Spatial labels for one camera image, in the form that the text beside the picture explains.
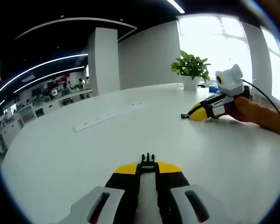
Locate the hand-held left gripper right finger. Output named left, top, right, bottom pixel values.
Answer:
left=155, top=161, right=227, bottom=224

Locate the white office desk row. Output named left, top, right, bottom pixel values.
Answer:
left=35, top=88, right=94, bottom=115

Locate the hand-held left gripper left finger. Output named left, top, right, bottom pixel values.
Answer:
left=53, top=162, right=140, bottom=224

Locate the long straight ceiling light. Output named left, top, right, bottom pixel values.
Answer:
left=0, top=53, right=89, bottom=97

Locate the green plant in white pot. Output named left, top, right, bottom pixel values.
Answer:
left=170, top=50, right=212, bottom=91

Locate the red white wall banner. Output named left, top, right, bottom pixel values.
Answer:
left=48, top=74, right=70, bottom=86

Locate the black pronged plastic buckle part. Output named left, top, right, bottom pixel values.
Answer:
left=140, top=153, right=157, bottom=174

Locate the bright curved ceiling light strip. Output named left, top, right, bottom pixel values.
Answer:
left=166, top=0, right=185, bottom=14

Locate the person's right hand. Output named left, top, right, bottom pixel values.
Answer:
left=224, top=95, right=267, bottom=123

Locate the short straight ceiling light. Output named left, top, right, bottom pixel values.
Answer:
left=13, top=66, right=86, bottom=93

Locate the white mesh office chair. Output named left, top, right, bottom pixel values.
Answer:
left=18, top=105, right=37, bottom=125

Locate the white power strip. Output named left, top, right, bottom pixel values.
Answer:
left=73, top=102, right=144, bottom=133

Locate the loop-shaped ceiling light strip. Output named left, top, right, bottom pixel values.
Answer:
left=15, top=17, right=138, bottom=41

